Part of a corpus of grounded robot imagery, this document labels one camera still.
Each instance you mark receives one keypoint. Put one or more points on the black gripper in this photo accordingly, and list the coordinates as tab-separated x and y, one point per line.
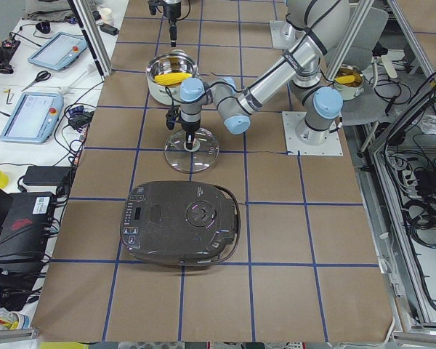
190	127
171	11

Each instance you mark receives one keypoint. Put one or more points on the glass pot lid with knob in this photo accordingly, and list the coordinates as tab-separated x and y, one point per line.
196	159

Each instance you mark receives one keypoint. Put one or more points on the yellow plastic corn cob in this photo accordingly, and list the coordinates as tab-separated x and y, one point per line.
169	79

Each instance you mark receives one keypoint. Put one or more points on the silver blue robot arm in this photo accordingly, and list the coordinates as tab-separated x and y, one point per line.
319	25
171	10

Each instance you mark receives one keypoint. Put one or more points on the pale green electric pot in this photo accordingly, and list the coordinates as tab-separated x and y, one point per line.
172	62

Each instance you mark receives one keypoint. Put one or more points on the steel pot with corn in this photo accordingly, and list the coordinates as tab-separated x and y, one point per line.
349	82

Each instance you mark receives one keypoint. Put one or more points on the black rice cooker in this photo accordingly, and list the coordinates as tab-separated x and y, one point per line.
181	223

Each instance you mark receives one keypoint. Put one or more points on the blue teach pendant far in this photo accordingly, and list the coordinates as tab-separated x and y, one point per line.
59	52

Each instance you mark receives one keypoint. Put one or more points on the blue teach pendant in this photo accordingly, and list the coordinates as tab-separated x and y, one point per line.
59	52
34	118

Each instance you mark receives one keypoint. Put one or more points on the black scissors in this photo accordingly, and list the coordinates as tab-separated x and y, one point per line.
40	77

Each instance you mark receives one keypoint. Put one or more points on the black power adapter brick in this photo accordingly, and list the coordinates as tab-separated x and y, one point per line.
45	175

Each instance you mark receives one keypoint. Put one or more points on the blue teach pendant near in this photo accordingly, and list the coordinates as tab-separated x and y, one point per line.
34	118

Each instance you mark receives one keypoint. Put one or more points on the black red computer box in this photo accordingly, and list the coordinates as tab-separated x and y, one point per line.
25	225

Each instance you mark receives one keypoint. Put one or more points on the aluminium frame post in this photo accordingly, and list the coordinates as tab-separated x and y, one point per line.
90	31

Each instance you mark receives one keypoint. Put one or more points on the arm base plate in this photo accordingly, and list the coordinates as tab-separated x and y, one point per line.
282	33
304	141

